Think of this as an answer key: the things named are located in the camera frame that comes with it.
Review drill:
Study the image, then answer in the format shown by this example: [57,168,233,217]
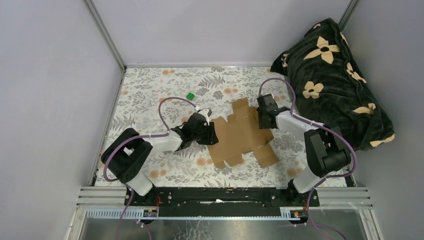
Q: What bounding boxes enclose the brown cardboard box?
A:
[208,97,280,169]

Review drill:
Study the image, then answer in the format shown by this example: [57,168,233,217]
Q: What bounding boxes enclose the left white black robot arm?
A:
[101,108,219,206]

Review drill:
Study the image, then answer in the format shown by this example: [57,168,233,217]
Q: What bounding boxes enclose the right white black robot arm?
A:
[256,93,352,206]

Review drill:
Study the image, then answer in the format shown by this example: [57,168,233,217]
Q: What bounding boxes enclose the small green cube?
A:
[186,92,195,101]

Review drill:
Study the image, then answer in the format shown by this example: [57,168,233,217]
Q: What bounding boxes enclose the floral patterned table mat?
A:
[93,66,349,188]

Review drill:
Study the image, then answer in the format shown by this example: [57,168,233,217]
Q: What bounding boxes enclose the black floral blanket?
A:
[270,18,395,151]

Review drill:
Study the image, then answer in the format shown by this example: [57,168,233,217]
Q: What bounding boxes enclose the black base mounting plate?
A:
[124,187,320,218]

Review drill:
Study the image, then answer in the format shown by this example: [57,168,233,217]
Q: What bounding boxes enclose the aluminium frame rail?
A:
[77,186,373,210]

